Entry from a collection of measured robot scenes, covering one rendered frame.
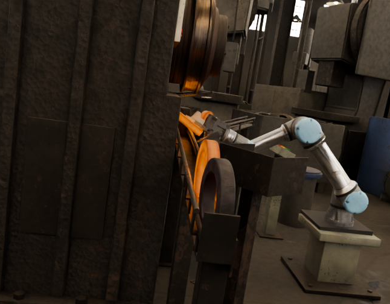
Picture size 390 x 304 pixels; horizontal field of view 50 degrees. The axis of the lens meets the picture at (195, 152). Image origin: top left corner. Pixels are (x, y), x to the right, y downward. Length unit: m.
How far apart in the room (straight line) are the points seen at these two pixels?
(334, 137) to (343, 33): 1.47
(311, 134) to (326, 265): 0.71
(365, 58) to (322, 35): 0.74
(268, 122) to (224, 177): 3.25
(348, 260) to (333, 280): 0.13
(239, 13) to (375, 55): 1.72
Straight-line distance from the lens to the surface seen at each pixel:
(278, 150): 2.71
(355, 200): 2.13
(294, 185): 1.55
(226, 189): 0.84
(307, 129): 2.01
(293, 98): 5.90
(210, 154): 1.03
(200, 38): 1.76
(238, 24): 4.66
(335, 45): 5.53
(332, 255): 2.30
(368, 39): 5.29
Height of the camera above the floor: 0.91
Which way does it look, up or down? 9 degrees down
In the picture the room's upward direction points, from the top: 8 degrees clockwise
